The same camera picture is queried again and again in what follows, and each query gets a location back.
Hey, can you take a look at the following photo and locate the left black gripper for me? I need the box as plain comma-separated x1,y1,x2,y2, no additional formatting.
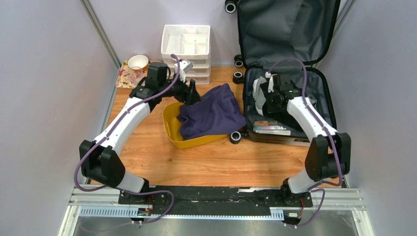
159,71,203,107

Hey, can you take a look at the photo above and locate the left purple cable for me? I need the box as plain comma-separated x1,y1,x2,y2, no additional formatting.
73,54,181,225

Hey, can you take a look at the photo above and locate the teal white tube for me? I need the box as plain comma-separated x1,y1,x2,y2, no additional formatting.
253,125,286,130

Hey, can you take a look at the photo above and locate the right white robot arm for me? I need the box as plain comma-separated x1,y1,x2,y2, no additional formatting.
265,72,351,206

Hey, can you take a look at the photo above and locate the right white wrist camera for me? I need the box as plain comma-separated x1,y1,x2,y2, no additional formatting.
265,71,274,93

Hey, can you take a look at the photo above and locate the small brown box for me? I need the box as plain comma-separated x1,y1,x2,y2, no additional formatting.
253,120,269,126

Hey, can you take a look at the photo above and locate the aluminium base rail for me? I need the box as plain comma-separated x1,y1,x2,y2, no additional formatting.
59,185,374,236

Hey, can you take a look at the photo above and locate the white black space suitcase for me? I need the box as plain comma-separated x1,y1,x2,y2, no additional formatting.
224,0,340,147

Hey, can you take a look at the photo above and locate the white orange bowl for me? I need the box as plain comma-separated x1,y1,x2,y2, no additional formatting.
127,55,149,71

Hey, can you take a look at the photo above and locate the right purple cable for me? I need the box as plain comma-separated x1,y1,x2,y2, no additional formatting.
267,58,344,228

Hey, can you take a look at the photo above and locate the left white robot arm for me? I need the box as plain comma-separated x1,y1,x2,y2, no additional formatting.
75,59,201,204

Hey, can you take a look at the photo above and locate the floral serving tray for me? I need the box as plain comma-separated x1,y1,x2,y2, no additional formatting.
115,60,160,89

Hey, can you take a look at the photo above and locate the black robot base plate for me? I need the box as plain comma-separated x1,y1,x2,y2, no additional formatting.
119,185,313,216

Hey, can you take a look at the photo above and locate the white plastic drawer organizer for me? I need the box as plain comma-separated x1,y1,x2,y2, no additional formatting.
161,25,211,85

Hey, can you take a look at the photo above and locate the yellow plastic basket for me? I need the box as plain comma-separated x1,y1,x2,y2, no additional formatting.
162,102,227,149

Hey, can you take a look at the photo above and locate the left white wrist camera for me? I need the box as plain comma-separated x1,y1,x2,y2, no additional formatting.
174,59,194,83

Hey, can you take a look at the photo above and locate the white flat box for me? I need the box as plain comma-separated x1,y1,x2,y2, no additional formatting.
254,130,291,136

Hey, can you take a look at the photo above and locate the purple cable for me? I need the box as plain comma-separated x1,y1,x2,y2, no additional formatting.
267,58,344,228
73,54,181,225

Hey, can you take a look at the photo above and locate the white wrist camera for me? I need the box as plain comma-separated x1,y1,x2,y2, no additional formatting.
174,59,194,83
265,71,274,93

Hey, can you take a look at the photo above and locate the navy blue garment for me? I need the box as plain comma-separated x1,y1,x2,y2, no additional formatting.
177,83,246,140

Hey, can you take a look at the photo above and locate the grey garment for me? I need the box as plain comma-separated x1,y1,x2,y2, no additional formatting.
252,76,268,116

